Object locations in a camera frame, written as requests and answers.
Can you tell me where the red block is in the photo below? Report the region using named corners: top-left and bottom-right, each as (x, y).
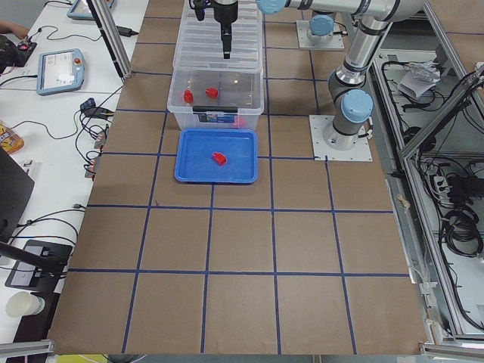
top-left (211, 151), bottom-right (228, 166)
top-left (234, 116), bottom-right (247, 129)

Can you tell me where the red block box middle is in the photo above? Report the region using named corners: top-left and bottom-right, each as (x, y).
top-left (205, 87), bottom-right (219, 99)

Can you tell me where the red block box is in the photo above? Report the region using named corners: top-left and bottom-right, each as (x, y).
top-left (183, 89), bottom-right (194, 104)
top-left (205, 87), bottom-right (219, 99)

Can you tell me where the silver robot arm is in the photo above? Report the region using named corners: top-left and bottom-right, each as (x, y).
top-left (308, 11), bottom-right (335, 38)
top-left (256, 0), bottom-right (424, 151)

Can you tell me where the black camera stand base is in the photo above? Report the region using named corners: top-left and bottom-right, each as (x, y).
top-left (1, 239), bottom-right (73, 292)

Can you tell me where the white paper cup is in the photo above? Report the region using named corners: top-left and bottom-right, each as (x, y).
top-left (5, 291), bottom-right (45, 318)

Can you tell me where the blue plastic tray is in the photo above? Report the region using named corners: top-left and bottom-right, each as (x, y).
top-left (174, 129), bottom-right (258, 184)

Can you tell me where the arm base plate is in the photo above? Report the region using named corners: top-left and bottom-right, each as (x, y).
top-left (309, 115), bottom-right (373, 162)
top-left (296, 20), bottom-right (344, 51)

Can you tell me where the clear plastic storage box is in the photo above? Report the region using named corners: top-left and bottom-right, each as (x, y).
top-left (167, 70), bottom-right (265, 130)

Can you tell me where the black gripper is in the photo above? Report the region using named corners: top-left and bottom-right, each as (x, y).
top-left (188, 0), bottom-right (238, 60)

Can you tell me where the red block box far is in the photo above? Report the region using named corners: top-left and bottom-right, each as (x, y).
top-left (183, 89), bottom-right (194, 104)

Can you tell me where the aluminium frame post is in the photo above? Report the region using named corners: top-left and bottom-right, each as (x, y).
top-left (87, 0), bottom-right (132, 79)

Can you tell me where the black laptop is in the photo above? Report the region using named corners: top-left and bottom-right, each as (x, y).
top-left (0, 148), bottom-right (35, 243)

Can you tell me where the clear plastic box lid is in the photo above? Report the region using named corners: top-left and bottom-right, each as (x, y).
top-left (173, 1), bottom-right (262, 73)

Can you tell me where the black power adapter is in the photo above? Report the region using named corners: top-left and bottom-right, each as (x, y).
top-left (116, 26), bottom-right (138, 37)

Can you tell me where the blue teach pendant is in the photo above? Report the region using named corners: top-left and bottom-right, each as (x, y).
top-left (36, 48), bottom-right (85, 96)
top-left (67, 0), bottom-right (94, 20)

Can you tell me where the black cable bundle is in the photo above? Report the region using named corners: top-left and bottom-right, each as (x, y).
top-left (438, 203), bottom-right (481, 258)

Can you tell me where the black box handle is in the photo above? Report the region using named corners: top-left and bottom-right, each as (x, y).
top-left (192, 106), bottom-right (238, 114)

